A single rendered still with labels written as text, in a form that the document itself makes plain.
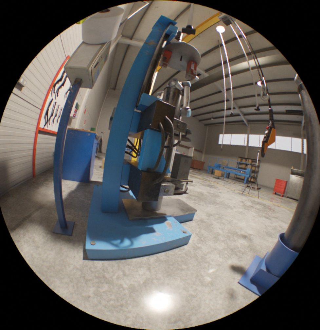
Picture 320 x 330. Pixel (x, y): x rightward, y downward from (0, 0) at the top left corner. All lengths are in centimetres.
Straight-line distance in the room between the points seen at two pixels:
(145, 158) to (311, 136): 115
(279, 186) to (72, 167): 851
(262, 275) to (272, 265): 10
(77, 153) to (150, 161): 165
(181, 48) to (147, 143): 139
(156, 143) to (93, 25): 93
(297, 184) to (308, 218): 731
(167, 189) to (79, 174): 175
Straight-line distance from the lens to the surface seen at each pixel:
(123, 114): 98
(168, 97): 121
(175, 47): 171
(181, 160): 224
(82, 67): 85
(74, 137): 218
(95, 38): 95
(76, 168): 220
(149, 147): 72
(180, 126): 81
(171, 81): 144
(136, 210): 116
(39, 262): 94
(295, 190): 817
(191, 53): 175
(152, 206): 116
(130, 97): 105
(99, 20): 86
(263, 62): 627
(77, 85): 94
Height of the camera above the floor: 72
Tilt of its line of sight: 5 degrees down
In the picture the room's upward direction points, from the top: 11 degrees clockwise
